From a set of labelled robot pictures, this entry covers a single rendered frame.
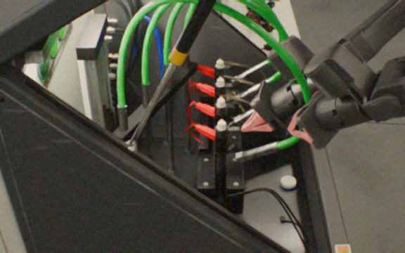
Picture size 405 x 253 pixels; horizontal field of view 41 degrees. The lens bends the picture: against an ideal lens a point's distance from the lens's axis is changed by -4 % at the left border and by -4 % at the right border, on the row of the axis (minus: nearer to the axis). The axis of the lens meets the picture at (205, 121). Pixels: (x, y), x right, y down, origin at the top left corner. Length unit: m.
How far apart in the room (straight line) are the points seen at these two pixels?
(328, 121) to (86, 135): 0.38
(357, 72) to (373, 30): 0.25
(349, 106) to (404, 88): 0.11
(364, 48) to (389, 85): 0.28
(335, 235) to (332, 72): 0.45
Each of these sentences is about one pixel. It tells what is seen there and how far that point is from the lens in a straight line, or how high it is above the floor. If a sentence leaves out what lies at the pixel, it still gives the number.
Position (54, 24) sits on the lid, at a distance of 0.63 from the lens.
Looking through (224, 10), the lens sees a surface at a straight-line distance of 0.91.
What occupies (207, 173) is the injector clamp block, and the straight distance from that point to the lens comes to 1.22.
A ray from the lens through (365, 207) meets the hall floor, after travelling 2.61.
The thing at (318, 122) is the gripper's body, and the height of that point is 1.27.
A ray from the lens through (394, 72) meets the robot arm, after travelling 0.80.
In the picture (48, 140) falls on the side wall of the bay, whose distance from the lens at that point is 0.75.
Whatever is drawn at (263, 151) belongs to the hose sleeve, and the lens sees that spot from 1.03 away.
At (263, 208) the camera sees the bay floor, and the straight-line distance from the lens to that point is 1.36.
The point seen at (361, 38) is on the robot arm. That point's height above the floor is 1.33.
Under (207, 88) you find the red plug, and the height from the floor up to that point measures 1.08.
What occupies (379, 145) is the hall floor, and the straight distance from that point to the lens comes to 2.97.
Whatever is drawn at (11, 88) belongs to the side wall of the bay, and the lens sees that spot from 0.72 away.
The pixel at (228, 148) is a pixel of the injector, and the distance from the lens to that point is 1.18.
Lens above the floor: 1.81
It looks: 37 degrees down
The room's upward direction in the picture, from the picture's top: straight up
